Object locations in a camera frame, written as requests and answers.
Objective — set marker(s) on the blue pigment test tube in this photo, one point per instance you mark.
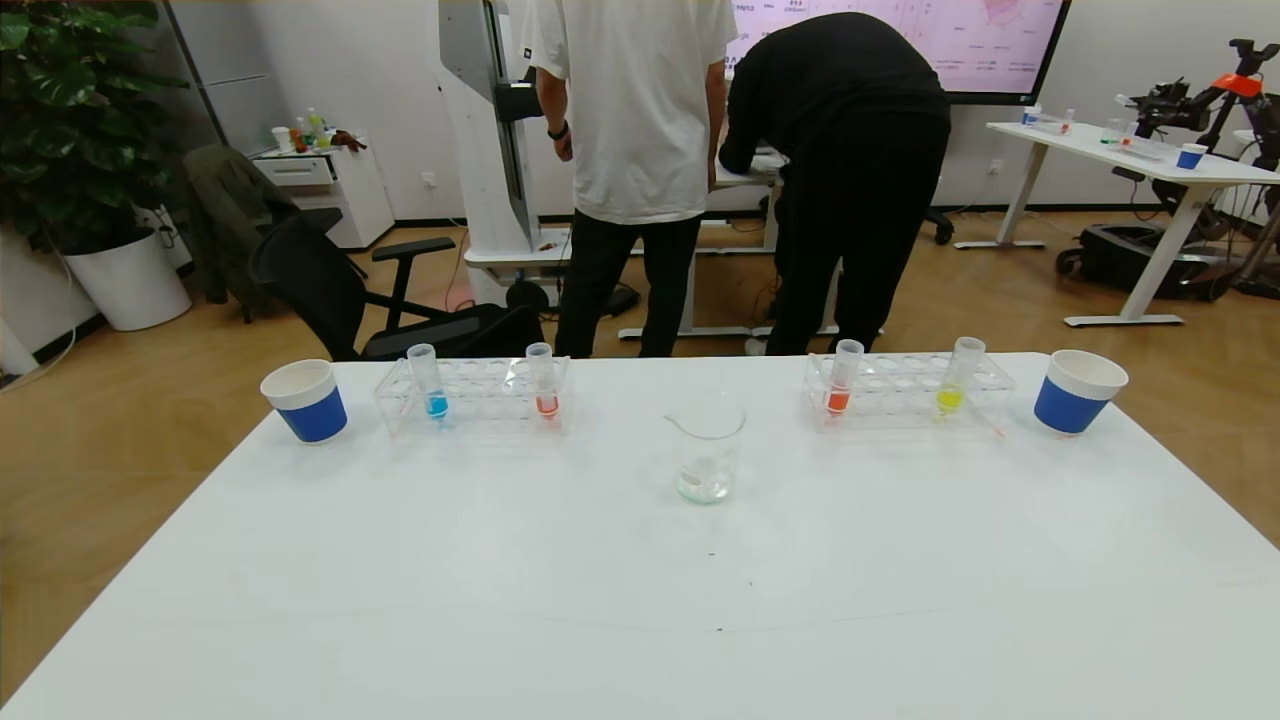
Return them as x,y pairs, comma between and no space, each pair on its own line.
436,403

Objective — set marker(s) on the yellow pigment test tube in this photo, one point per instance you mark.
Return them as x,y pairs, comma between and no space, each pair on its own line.
949,398

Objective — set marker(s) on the black wheeled robot base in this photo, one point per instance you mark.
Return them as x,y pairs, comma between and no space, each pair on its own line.
1120,255

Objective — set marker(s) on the black background robot arm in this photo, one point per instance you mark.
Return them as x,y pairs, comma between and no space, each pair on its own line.
1170,100

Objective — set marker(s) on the red pigment test tube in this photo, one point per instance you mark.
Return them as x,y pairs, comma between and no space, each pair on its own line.
838,400
546,403

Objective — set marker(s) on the glass beaker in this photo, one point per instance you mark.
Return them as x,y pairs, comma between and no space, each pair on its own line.
706,480

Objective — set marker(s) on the clear acrylic tube rack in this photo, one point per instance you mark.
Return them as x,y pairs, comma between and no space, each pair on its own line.
480,400
900,395

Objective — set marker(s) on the tall white robot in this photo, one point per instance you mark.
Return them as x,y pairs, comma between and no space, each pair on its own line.
490,200

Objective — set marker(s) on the person in white shirt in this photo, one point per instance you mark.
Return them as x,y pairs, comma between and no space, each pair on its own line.
630,100

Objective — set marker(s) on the person in black clothes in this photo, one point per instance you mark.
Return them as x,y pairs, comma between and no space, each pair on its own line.
860,150

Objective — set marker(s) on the black office chair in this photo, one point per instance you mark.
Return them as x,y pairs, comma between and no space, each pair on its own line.
320,290

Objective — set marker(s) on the blue white paper cup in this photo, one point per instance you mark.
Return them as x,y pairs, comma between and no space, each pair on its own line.
1070,405
312,410

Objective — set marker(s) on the white drawer cabinet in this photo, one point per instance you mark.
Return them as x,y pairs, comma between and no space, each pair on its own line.
345,195

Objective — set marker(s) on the brown plush toy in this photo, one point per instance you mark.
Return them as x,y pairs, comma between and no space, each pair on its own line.
348,140

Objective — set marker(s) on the green drink bottle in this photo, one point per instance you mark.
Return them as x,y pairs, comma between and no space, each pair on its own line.
316,125

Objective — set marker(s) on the small white cup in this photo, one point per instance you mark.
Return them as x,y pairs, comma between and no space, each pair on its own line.
282,138

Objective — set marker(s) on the dark olive jacket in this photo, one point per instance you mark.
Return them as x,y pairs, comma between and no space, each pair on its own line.
225,210

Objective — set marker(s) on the white plant pot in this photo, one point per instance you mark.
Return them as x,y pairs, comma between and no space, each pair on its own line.
130,285

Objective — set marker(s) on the white desk with slanted legs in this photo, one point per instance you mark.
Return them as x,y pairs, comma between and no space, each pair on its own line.
1160,165

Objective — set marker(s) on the small blue paper cup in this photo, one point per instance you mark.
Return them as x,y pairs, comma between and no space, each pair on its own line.
1191,158

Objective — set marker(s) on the green leafy plant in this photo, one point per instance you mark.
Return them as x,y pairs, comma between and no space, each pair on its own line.
70,120

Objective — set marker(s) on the wall display screen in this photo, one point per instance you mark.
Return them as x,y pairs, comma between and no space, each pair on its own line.
990,50

